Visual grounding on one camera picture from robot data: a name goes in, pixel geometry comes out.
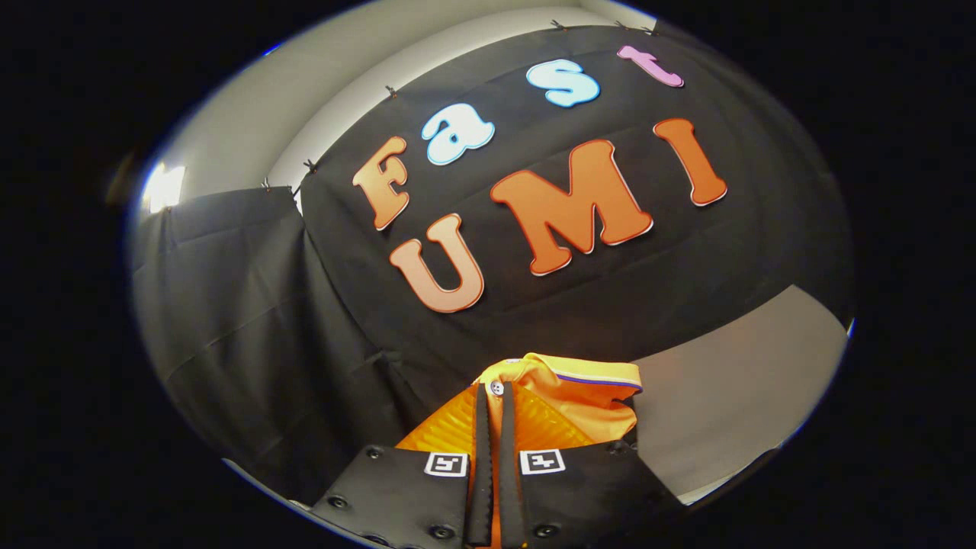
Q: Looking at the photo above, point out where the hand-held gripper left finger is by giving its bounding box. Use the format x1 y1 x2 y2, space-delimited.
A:
309 381 496 549

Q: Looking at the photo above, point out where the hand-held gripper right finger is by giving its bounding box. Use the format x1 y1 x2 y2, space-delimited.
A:
497 380 685 549

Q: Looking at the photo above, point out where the yellow polo shirt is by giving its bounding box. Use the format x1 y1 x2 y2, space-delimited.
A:
473 352 644 451

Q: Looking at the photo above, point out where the black backdrop cloth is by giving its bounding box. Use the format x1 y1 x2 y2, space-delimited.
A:
130 21 855 508

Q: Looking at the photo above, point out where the row of black clips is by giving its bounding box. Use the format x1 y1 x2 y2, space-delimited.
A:
262 19 658 190

